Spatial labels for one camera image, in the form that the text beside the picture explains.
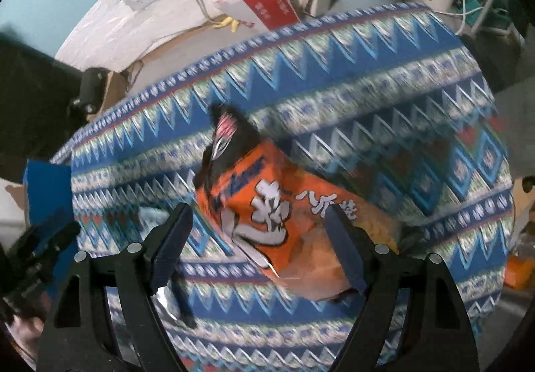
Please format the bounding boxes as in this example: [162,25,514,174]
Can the silver wrapped snack bar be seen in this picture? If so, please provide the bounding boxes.
[155,281,197,329]

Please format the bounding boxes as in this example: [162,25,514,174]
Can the black round speaker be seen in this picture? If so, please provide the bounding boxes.
[69,67,110,116]

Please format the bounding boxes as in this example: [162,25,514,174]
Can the black orange snack bag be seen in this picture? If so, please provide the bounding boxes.
[194,104,401,300]

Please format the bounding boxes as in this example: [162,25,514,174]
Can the blue patterned bed cloth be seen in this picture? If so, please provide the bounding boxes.
[51,4,513,371]

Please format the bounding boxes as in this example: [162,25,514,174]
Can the black hanging coat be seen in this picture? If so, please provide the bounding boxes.
[0,34,86,184]

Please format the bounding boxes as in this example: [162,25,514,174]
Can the blue edged cardboard box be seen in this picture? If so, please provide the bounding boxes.
[23,159,74,240]

